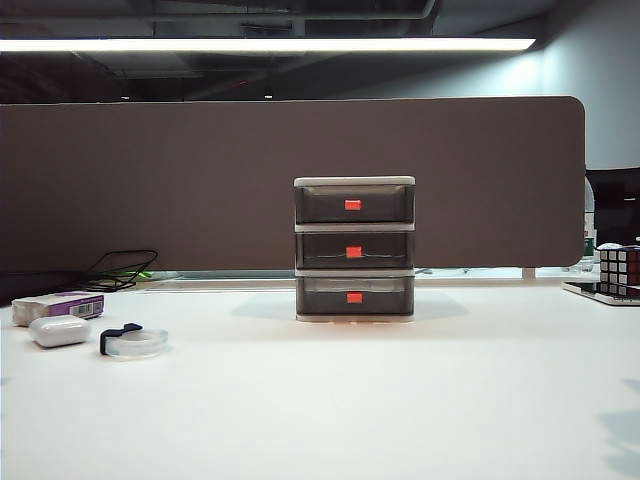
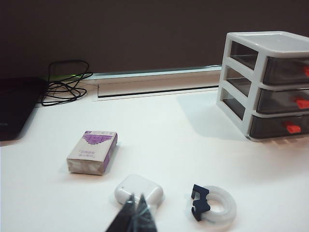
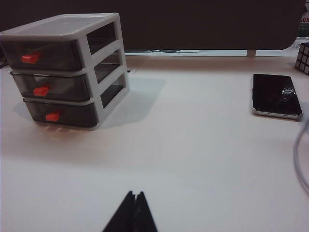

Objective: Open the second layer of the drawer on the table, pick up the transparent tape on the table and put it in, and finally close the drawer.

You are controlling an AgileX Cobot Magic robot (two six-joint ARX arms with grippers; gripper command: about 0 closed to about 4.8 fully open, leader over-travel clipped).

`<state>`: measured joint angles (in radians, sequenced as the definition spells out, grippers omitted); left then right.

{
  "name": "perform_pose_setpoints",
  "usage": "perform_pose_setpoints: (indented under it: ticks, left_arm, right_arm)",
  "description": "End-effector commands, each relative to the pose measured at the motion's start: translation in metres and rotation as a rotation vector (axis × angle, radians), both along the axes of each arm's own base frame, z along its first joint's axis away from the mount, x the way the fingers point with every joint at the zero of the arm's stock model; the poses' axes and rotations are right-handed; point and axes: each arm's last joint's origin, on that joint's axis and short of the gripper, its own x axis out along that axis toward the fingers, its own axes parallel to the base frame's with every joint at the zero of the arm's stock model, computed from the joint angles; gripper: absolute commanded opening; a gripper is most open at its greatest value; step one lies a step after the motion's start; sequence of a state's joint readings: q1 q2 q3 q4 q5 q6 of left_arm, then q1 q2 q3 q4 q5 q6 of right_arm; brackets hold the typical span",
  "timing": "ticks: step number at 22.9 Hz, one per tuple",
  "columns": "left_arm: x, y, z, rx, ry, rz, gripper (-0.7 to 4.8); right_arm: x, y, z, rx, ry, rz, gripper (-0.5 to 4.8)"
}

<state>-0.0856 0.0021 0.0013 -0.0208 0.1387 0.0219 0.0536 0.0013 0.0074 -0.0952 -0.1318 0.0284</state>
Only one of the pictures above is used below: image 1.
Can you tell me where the transparent tape roll navy clip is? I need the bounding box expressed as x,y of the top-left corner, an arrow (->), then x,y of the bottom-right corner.
99,323 -> 169,361

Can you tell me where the black monitor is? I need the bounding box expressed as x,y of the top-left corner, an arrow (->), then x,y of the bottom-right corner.
585,168 -> 640,247

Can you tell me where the long ceiling light strip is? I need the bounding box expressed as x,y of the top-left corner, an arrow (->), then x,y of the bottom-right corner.
0,37 -> 537,54

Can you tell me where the black cable bundle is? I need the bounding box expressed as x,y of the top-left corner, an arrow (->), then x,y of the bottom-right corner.
82,248 -> 160,292

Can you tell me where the white plastic drawer cabinet frame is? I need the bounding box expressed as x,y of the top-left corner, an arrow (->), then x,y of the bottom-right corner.
293,175 -> 417,322

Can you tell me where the purple white tissue pack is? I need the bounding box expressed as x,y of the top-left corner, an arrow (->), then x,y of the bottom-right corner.
10,293 -> 105,327

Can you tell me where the brown desk partition panel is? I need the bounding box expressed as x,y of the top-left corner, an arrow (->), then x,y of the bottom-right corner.
0,95 -> 587,274

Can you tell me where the black rubik's cube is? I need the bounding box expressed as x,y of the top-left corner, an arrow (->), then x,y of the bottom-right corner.
597,242 -> 640,300

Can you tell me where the clear plastic bottle green label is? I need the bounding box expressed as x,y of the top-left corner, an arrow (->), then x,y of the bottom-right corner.
582,177 -> 600,261

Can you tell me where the white earbuds case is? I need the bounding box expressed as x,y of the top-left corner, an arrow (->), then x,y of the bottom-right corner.
28,314 -> 91,349

